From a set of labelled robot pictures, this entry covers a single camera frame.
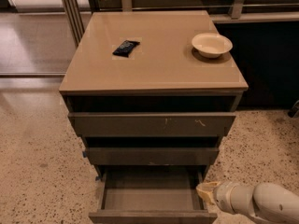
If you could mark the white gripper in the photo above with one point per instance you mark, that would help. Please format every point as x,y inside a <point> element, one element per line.
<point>222,193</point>

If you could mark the grey bottom drawer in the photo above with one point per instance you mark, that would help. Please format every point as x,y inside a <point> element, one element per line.
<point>151,195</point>

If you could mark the grey drawer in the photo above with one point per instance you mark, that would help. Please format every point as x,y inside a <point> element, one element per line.
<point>151,195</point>
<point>151,155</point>
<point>195,124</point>

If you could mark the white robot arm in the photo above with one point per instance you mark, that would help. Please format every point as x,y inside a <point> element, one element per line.
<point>265,203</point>

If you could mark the grey drawer cabinet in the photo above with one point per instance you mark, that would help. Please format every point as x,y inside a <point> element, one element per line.
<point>164,74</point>

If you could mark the grey middle drawer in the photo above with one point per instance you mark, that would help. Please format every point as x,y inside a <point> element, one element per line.
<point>151,155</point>

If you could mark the grey top drawer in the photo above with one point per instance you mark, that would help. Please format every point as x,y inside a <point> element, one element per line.
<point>195,124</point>

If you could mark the white bowl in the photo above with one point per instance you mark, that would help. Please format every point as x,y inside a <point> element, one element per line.
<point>211,45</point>

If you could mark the dark blue snack packet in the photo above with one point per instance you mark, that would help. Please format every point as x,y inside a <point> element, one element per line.
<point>125,48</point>

